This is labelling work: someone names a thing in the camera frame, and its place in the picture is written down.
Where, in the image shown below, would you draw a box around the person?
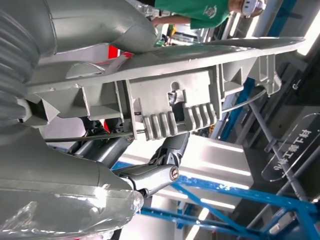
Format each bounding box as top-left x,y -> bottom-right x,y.
151,0 -> 267,31

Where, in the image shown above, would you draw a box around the clear acrylic sign stand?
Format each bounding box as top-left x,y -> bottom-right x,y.
248,100 -> 320,204

